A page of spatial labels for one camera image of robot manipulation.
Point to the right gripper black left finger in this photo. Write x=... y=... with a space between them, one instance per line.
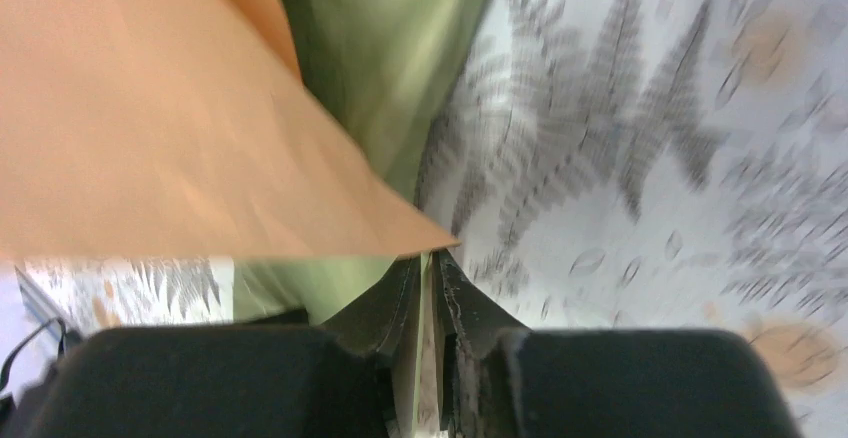
x=276 y=377

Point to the floral patterned table mat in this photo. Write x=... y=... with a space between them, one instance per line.
x=624 y=164

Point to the brown kraft wrapping paper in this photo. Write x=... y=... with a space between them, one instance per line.
x=239 y=159

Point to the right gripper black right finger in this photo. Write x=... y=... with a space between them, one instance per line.
x=503 y=379

